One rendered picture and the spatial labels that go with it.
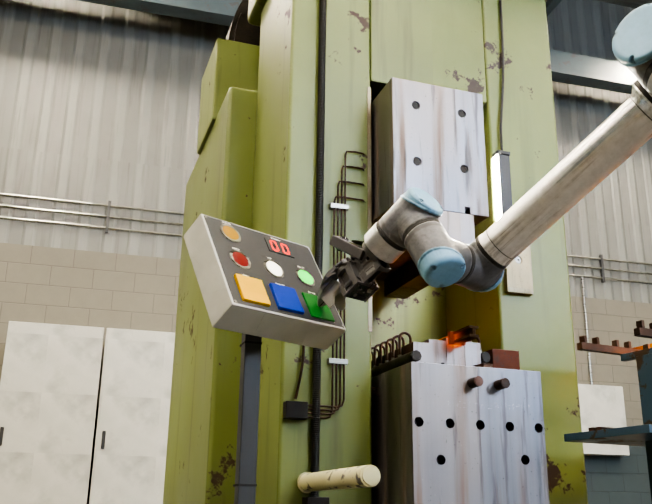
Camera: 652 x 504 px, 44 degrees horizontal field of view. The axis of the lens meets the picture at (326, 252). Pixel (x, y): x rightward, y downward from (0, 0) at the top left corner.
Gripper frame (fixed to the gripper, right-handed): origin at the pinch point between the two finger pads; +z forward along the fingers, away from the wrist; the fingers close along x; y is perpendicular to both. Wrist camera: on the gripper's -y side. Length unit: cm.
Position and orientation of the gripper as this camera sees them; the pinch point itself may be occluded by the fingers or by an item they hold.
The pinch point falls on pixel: (321, 300)
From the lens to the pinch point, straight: 188.7
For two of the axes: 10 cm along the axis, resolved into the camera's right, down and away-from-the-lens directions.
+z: -6.1, 6.6, 4.4
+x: 7.2, 2.3, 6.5
